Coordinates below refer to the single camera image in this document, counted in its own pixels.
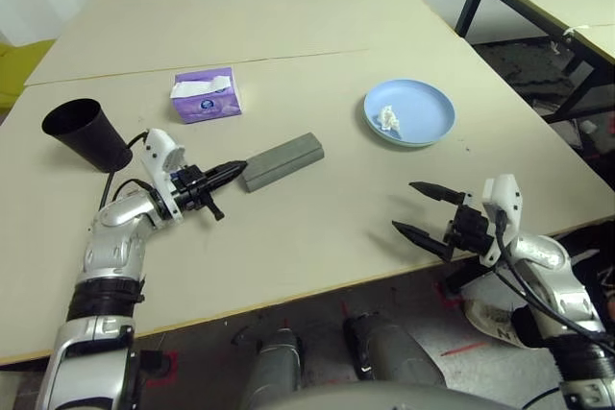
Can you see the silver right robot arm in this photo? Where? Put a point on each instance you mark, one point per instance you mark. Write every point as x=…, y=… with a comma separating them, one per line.
x=567, y=295

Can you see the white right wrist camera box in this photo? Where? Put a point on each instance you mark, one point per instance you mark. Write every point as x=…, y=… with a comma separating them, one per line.
x=504, y=199

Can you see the grey glasses case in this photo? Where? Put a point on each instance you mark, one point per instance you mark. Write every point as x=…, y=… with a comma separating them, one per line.
x=283, y=160

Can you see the bystander black trouser legs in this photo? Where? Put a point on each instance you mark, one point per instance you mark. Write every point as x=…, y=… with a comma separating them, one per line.
x=588, y=275

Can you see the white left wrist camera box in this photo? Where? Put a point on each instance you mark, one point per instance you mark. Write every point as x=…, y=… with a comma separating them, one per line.
x=161, y=155

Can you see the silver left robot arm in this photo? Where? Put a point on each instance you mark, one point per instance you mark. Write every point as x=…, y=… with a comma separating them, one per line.
x=105, y=261

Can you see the grey robot leg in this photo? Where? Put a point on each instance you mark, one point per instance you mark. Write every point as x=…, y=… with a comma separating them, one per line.
x=278, y=367
x=394, y=352

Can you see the grey robot right leg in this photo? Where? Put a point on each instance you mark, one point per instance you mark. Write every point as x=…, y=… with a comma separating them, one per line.
x=394, y=352

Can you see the blue plastic plate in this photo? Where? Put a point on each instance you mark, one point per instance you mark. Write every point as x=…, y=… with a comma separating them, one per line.
x=413, y=107

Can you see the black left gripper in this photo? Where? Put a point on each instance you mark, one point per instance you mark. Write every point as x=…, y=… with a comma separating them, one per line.
x=192, y=186

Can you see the black plastic cup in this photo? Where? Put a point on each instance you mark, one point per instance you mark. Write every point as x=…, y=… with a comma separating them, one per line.
x=91, y=136

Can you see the white zip tie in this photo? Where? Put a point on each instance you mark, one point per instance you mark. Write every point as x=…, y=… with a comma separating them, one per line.
x=572, y=31

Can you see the grey robot left leg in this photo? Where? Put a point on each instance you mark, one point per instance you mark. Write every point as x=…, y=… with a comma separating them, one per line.
x=278, y=367

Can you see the bystander white sneaker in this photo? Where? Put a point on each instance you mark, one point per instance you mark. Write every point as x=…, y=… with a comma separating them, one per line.
x=490, y=321

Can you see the purple tissue box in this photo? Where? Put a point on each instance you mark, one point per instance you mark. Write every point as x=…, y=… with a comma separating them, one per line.
x=206, y=103

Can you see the yellow-green seat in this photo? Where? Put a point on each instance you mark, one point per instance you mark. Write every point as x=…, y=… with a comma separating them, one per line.
x=19, y=69

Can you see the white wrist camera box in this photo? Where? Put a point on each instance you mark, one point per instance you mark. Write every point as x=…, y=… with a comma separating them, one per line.
x=161, y=155
x=504, y=199

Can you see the white tissue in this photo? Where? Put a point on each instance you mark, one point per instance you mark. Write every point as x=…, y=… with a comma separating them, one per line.
x=388, y=117

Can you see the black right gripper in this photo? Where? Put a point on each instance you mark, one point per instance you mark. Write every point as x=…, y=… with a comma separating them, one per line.
x=468, y=230

